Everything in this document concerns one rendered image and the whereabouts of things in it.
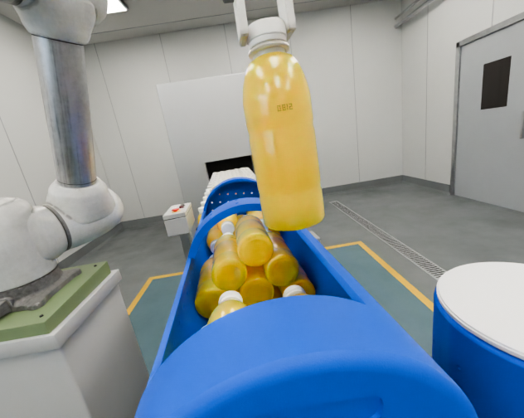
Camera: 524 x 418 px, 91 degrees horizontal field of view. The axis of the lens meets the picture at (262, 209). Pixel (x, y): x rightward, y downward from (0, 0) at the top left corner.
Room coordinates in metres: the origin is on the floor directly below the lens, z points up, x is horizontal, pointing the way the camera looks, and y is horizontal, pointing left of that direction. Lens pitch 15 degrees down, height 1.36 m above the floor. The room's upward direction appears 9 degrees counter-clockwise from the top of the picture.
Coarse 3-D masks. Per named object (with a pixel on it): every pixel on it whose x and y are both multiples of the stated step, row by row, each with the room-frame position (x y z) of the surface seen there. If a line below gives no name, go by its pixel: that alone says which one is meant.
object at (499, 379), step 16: (448, 320) 0.35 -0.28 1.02; (448, 336) 0.35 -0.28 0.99; (464, 336) 0.32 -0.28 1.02; (432, 352) 0.42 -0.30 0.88; (448, 352) 0.35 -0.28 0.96; (464, 352) 0.32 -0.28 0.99; (480, 352) 0.30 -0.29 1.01; (496, 352) 0.28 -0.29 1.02; (448, 368) 0.35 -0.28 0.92; (464, 368) 0.32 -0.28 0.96; (480, 368) 0.29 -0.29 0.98; (496, 368) 0.28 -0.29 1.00; (512, 368) 0.26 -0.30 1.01; (464, 384) 0.31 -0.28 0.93; (480, 384) 0.29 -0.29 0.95; (496, 384) 0.28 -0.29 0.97; (512, 384) 0.26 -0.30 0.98; (480, 400) 0.29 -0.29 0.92; (496, 400) 0.27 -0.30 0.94; (512, 400) 0.26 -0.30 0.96; (480, 416) 0.29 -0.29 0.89; (496, 416) 0.27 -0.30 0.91; (512, 416) 0.26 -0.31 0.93
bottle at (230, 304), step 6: (222, 300) 0.34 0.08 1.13; (228, 300) 0.32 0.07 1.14; (234, 300) 0.32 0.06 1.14; (240, 300) 0.34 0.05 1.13; (222, 306) 0.31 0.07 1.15; (228, 306) 0.30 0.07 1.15; (234, 306) 0.30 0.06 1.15; (240, 306) 0.30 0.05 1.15; (216, 312) 0.30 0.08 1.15; (222, 312) 0.29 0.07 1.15; (228, 312) 0.29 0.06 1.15; (210, 318) 0.29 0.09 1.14; (216, 318) 0.28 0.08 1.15
